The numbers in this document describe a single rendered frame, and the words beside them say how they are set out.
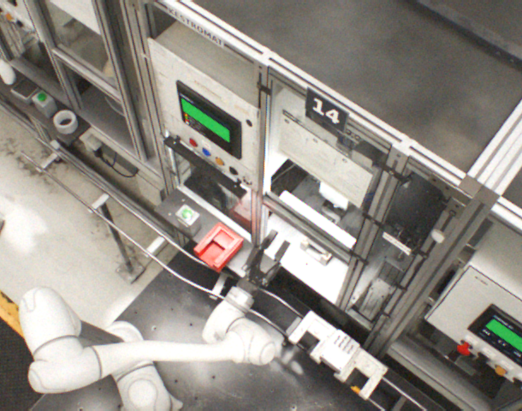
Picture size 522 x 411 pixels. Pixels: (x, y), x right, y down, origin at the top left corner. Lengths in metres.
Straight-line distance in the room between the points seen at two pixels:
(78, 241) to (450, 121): 2.55
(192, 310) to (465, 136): 1.53
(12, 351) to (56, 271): 0.47
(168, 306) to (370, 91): 1.48
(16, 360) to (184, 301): 1.14
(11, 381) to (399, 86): 2.56
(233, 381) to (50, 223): 1.64
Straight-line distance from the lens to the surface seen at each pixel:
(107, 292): 3.56
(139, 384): 2.39
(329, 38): 1.71
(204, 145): 2.17
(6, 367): 3.56
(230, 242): 2.54
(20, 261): 3.76
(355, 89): 1.62
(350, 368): 2.48
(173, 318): 2.73
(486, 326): 1.86
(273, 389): 2.64
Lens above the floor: 3.26
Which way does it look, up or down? 63 degrees down
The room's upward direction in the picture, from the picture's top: 3 degrees clockwise
